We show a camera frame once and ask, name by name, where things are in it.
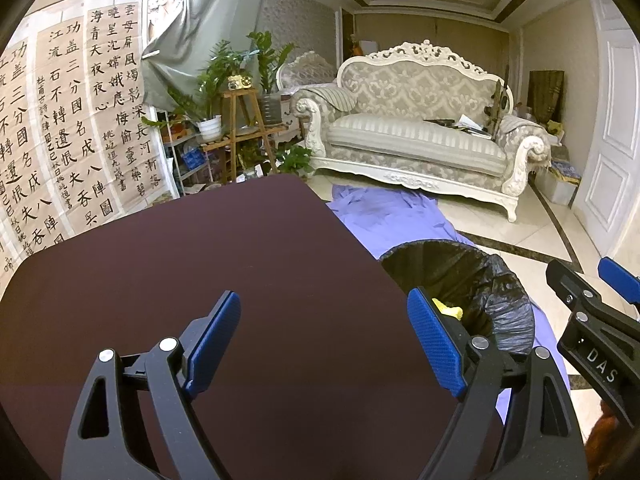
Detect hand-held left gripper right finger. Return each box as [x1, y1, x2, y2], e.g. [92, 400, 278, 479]
[406, 286, 588, 480]

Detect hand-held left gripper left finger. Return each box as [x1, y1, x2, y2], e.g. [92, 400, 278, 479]
[62, 289, 243, 480]

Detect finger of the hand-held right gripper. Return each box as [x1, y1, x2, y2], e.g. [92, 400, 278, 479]
[545, 258, 609, 327]
[597, 256, 640, 319]

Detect yellow foam net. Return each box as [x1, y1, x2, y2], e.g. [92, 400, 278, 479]
[432, 298, 467, 321]

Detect trash bin with black bag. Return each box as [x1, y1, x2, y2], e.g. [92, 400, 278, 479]
[378, 240, 537, 362]

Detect grey storage box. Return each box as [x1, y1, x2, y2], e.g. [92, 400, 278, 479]
[541, 160, 584, 207]

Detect purple cloth sheet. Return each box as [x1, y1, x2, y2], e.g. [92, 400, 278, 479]
[325, 183, 574, 413]

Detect white panelled door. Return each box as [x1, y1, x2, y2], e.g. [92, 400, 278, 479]
[571, 0, 640, 262]

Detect patterned sofa throw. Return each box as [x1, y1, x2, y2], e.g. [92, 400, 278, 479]
[496, 114, 552, 149]

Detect metal shelf rack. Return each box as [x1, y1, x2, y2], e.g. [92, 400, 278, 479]
[159, 125, 212, 199]

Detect blue plastic crate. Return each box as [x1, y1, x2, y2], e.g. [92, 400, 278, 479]
[179, 148, 207, 174]

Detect white papers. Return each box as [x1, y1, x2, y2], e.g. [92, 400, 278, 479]
[451, 113, 494, 139]

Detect dark long leaning object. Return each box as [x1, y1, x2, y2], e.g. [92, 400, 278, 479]
[486, 79, 514, 142]

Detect ornate white carved sofa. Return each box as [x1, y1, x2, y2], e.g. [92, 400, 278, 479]
[290, 39, 554, 224]

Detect small leafy green plant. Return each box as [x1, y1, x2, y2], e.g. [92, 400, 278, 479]
[274, 142, 314, 179]

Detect plant in white pot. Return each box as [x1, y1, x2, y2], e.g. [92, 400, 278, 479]
[141, 85, 224, 144]

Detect wooden plant stand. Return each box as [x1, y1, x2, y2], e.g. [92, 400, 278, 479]
[201, 88, 292, 184]

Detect calligraphy paper scroll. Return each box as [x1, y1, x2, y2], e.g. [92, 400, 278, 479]
[32, 17, 122, 242]
[85, 0, 164, 227]
[0, 40, 69, 272]

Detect striped sofa throw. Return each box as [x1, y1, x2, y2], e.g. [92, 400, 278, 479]
[306, 84, 359, 114]

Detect tall plant in grey pot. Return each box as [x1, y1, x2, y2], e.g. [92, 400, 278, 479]
[246, 30, 297, 127]

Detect green fern plant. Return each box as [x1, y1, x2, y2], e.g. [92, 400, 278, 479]
[196, 40, 252, 92]

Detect ornate white armchair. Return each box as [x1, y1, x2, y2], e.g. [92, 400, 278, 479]
[276, 50, 339, 94]

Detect grey curtain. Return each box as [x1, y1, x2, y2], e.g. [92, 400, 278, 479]
[142, 0, 272, 112]

